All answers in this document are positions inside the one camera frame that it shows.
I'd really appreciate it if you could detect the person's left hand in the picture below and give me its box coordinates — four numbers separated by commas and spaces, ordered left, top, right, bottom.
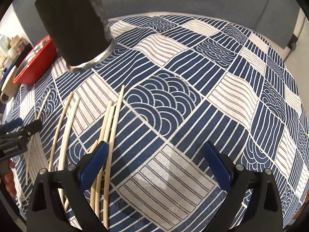
4, 160, 17, 197

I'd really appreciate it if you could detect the beige ceramic mug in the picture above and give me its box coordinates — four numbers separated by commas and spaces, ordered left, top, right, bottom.
1, 66, 20, 104

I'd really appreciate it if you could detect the red steel bowl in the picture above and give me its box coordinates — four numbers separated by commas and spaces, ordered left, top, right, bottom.
13, 35, 57, 85

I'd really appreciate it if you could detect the black cylindrical utensil holder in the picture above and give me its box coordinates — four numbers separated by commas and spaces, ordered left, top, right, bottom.
35, 0, 117, 73

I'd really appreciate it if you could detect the blue patterned tablecloth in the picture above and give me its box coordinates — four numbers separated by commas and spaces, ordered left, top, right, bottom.
4, 14, 308, 231

